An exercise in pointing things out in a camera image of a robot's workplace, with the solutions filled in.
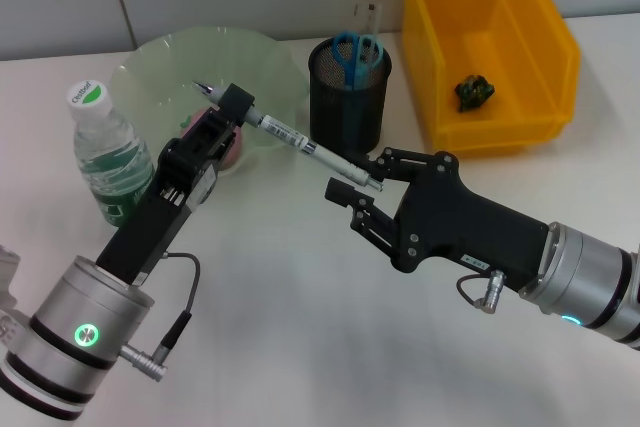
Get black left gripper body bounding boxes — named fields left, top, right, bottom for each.
left=93, top=138, right=220, bottom=288

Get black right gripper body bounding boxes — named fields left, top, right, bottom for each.
left=391, top=151, right=552, bottom=293

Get pink peach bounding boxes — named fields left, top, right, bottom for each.
left=178, top=106, right=246, bottom=174

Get silver ballpoint pen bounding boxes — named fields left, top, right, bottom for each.
left=192, top=79, right=385, bottom=194

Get clear water bottle green label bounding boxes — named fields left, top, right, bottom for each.
left=66, top=79, right=156, bottom=228

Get green plastic wrapper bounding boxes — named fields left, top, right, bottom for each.
left=453, top=74, right=496, bottom=113

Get blue scissors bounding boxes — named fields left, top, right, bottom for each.
left=332, top=31, right=385, bottom=93

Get clear plastic ruler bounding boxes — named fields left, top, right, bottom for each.
left=352, top=0, right=385, bottom=41

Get black mesh pen holder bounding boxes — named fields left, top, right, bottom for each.
left=308, top=35, right=395, bottom=154

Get green glass fruit plate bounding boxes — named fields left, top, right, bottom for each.
left=108, top=24, right=310, bottom=179

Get yellow plastic storage bin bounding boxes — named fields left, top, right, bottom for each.
left=399, top=0, right=582, bottom=153

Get right gripper cable with plug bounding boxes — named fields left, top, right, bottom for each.
left=456, top=269, right=507, bottom=312

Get gripper cable with plug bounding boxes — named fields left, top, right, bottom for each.
left=119, top=251, right=202, bottom=384
left=456, top=269, right=507, bottom=312

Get left gripper cable with plug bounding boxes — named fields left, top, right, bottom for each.
left=119, top=251, right=202, bottom=384

